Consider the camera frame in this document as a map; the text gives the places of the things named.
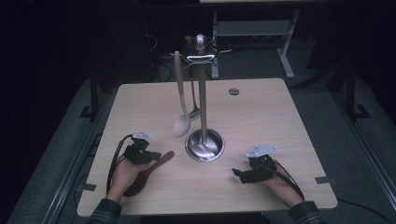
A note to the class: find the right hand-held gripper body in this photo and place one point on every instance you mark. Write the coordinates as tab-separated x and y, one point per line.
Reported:
260	171

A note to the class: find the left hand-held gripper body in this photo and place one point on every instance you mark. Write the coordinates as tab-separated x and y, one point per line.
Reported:
138	154

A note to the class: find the brown wooden spoon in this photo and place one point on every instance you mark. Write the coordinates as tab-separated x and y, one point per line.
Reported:
143	179

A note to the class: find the metal utensil rack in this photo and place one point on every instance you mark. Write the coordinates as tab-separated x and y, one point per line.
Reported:
203	109

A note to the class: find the person's left hand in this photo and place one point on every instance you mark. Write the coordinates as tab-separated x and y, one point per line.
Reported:
123	179

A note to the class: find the person's right hand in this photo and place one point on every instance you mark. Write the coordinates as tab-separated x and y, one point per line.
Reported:
285	191

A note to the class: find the grey tape strip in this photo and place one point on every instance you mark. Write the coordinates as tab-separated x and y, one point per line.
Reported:
87	187
325	180

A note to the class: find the black metal stand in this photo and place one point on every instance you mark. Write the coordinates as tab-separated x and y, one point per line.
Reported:
94	99
351	93

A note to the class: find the aluminium frame rail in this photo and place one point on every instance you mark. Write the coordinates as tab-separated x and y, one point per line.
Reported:
74	174
367	149

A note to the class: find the white metal table frame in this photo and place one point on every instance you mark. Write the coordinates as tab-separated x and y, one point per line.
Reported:
255	28

